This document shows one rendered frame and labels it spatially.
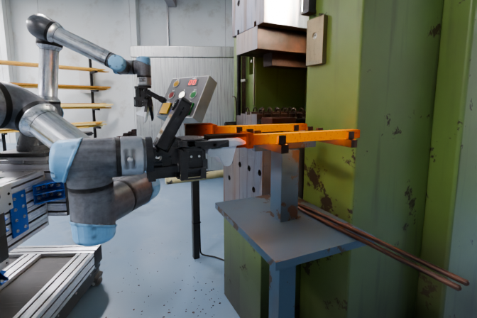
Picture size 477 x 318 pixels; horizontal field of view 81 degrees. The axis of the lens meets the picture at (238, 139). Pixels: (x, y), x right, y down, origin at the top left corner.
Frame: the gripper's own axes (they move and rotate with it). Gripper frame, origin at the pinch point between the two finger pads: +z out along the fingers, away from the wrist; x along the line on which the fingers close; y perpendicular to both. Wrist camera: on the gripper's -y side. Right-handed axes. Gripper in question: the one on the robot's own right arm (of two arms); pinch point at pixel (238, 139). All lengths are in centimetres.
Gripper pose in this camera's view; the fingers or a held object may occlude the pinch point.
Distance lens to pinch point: 62.2
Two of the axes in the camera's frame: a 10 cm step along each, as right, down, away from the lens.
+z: 9.2, -0.5, 4.0
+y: 0.0, 9.9, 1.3
